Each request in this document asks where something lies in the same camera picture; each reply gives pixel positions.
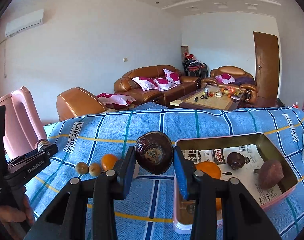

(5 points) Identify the wooden coffee table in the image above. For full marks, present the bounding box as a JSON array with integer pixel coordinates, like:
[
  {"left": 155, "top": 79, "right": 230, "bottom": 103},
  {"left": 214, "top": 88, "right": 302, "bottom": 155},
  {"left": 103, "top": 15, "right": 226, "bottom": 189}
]
[{"left": 170, "top": 85, "right": 245, "bottom": 111}]

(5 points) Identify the person's left hand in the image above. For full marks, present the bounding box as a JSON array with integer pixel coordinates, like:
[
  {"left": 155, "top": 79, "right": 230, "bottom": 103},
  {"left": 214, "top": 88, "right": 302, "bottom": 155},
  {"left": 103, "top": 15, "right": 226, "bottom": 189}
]
[{"left": 0, "top": 193, "right": 35, "bottom": 225}]

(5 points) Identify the pink electric kettle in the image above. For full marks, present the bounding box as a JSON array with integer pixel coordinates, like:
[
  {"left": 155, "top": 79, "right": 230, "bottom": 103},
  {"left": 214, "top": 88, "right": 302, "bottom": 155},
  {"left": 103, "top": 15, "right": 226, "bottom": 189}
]
[{"left": 0, "top": 86, "right": 47, "bottom": 159}]

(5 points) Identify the blue plaid tablecloth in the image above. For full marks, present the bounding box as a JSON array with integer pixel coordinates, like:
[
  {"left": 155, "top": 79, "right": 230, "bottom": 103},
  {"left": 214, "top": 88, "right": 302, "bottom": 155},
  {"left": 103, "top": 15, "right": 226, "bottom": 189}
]
[{"left": 27, "top": 107, "right": 304, "bottom": 239}]

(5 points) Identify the brown longan fruit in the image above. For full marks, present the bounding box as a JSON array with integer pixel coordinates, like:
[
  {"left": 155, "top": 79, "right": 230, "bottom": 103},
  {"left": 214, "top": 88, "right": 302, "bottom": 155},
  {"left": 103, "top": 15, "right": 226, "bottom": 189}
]
[
  {"left": 89, "top": 163, "right": 101, "bottom": 177},
  {"left": 75, "top": 162, "right": 89, "bottom": 175}
]

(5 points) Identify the fruit plate on coffee table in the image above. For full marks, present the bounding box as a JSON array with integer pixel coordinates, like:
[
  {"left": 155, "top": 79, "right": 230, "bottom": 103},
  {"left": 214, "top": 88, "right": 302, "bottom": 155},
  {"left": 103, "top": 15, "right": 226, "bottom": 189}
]
[{"left": 220, "top": 86, "right": 242, "bottom": 96}]

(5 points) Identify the white magenta floral pillow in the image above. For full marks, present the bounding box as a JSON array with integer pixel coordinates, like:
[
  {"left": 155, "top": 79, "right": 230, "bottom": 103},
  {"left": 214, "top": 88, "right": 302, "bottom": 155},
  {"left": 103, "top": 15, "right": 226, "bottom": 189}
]
[{"left": 132, "top": 76, "right": 158, "bottom": 91}]

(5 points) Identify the white wall air conditioner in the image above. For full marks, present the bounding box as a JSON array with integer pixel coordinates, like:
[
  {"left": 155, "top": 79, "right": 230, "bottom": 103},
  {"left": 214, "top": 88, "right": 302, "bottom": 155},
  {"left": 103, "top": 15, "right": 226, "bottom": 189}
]
[{"left": 5, "top": 9, "right": 44, "bottom": 38}]

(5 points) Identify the brown leather sofa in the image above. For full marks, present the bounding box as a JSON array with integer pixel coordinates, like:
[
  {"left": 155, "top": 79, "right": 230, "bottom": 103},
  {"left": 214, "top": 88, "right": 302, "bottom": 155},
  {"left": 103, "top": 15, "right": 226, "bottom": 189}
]
[{"left": 113, "top": 65, "right": 201, "bottom": 106}]

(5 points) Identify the pink biscuit tin box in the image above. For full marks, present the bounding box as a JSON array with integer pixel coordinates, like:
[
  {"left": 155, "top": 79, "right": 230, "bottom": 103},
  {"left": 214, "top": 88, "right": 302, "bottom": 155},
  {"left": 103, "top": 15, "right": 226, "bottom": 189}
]
[{"left": 173, "top": 133, "right": 298, "bottom": 235}]

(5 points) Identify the dark brown passion fruit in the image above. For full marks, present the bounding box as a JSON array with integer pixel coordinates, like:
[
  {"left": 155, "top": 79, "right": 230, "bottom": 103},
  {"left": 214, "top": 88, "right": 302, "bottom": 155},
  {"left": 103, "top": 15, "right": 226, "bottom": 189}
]
[{"left": 135, "top": 131, "right": 173, "bottom": 175}]

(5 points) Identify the brown leather armchair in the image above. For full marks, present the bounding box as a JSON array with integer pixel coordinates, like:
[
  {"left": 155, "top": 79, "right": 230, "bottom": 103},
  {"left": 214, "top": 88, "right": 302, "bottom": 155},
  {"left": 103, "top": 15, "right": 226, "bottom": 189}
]
[{"left": 201, "top": 66, "right": 258, "bottom": 105}]

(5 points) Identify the armchair floral pillow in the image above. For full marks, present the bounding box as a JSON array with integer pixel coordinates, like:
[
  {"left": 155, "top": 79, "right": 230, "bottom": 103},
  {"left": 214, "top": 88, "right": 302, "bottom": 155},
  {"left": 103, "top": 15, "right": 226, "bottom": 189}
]
[{"left": 215, "top": 73, "right": 235, "bottom": 85}]

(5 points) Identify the large textured orange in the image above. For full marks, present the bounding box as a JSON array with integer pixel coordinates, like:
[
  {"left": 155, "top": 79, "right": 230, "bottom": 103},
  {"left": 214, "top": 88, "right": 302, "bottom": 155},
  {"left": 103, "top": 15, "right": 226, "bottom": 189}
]
[{"left": 195, "top": 161, "right": 222, "bottom": 211}]

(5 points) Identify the small orange fruit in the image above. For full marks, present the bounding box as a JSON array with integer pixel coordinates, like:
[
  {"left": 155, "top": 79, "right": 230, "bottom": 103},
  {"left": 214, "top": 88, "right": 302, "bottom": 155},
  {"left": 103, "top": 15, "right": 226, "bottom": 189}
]
[{"left": 100, "top": 154, "right": 118, "bottom": 171}]

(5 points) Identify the floral pillow on footstool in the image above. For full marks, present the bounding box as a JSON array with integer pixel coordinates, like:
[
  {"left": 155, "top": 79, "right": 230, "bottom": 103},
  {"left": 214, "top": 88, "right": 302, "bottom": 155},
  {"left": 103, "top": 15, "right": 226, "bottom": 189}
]
[{"left": 97, "top": 93, "right": 136, "bottom": 106}]

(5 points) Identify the brown wooden door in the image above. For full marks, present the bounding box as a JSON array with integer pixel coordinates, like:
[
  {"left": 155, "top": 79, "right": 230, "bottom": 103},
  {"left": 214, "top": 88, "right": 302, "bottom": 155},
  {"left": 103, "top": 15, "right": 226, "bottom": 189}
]
[{"left": 253, "top": 31, "right": 280, "bottom": 99}]

